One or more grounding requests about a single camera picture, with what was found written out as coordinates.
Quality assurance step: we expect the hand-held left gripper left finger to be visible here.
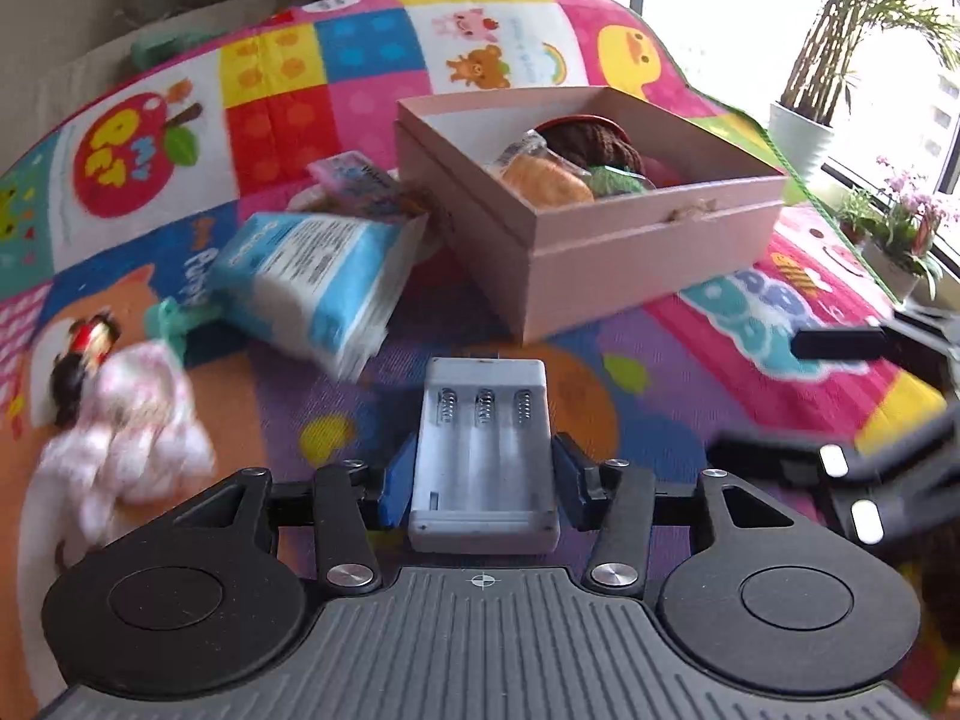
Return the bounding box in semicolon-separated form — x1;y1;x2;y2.
150;433;421;593

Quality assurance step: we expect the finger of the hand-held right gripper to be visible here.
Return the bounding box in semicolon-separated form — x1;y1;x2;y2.
790;319;960;387
708;420;960;550

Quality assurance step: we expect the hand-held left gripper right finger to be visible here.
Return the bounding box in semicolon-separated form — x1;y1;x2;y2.
551;433;807;592

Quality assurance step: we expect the white battery holder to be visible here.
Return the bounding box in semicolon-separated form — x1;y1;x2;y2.
408;357;562;554

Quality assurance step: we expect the blue white tissue pack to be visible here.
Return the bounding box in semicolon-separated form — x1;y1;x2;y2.
208;210;429;380

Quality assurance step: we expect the pink cardboard box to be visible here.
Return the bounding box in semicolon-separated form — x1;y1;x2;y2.
394;86;788;344

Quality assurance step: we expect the doll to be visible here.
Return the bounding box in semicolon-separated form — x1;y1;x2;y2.
34;310;218;542

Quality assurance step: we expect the pink snack packet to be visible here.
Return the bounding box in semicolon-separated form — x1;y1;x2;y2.
308;151;410;215

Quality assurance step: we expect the potted pink flowering plant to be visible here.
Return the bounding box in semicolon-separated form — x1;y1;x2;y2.
861;156;960;302

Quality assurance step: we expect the small green potted plant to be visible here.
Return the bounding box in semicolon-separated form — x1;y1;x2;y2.
831;186;880;242

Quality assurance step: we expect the potted palm plant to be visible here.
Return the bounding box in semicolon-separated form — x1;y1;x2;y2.
766;0;960;182

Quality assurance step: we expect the green knitted item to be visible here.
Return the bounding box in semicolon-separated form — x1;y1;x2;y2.
588;164;658;200

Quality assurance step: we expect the orange knitted item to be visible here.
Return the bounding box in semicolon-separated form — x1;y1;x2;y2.
498;157;598;208

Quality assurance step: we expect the brown knitted item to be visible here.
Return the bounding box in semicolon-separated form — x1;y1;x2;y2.
538;114;647;174

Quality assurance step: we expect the clear plastic wrapper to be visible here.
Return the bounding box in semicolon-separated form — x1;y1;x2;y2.
490;130;557;167

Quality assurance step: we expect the colourful cartoon play mat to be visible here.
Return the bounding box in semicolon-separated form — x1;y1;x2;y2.
0;0;960;720

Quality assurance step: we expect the teal cloth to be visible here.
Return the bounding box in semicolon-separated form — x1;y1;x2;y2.
130;28;220;67

